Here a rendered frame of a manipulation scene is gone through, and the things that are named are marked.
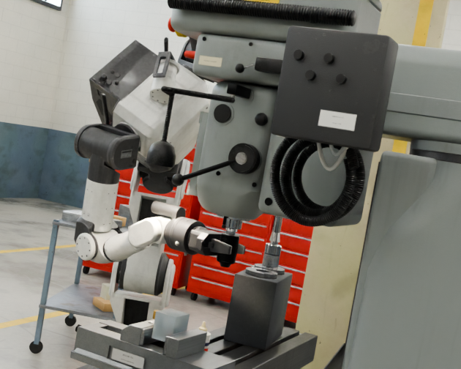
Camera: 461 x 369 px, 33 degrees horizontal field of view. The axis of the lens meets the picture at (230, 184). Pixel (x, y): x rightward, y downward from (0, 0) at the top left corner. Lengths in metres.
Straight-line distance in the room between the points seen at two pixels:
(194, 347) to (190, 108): 0.80
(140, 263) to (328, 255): 1.30
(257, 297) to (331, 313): 1.56
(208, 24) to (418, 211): 0.66
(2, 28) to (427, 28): 9.51
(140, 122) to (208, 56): 0.44
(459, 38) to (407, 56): 9.37
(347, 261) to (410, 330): 2.02
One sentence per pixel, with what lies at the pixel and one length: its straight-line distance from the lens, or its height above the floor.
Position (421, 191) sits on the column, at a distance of 1.61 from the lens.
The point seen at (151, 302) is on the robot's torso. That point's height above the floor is 0.92.
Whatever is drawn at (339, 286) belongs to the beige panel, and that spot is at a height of 0.92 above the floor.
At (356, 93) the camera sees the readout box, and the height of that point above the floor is 1.61.
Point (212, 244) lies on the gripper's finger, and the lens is 1.91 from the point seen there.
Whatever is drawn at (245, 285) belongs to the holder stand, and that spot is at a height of 1.11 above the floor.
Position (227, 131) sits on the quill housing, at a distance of 1.82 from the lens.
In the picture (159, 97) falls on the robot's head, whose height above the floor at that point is 1.57.
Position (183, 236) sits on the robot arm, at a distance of 1.96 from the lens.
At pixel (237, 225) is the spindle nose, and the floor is 1.29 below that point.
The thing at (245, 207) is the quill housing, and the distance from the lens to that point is 1.83.
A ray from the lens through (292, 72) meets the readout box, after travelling 1.49.
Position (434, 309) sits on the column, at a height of 1.23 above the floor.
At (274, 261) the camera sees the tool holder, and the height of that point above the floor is 1.17.
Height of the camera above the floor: 1.48
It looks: 3 degrees down
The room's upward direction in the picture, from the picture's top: 10 degrees clockwise
